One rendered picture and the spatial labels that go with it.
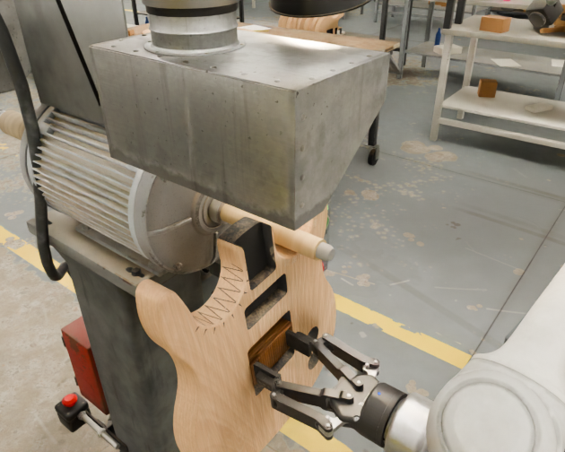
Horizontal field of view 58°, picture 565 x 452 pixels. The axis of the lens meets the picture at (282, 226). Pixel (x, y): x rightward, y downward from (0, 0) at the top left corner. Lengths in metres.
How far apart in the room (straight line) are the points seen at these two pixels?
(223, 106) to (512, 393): 0.36
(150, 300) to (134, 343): 0.52
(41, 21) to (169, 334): 0.54
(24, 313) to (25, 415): 0.65
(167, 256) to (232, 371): 0.22
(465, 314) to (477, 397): 2.18
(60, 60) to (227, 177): 0.44
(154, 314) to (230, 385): 0.20
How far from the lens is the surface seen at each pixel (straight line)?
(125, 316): 1.05
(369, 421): 0.69
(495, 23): 4.25
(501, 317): 2.68
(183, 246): 0.83
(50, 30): 0.90
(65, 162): 0.95
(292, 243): 0.73
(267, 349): 0.77
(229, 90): 0.50
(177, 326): 0.60
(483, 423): 0.47
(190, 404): 0.72
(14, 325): 2.77
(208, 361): 0.67
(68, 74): 0.89
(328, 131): 0.51
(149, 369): 1.16
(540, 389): 0.53
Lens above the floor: 1.66
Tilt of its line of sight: 32 degrees down
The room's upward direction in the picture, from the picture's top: 1 degrees counter-clockwise
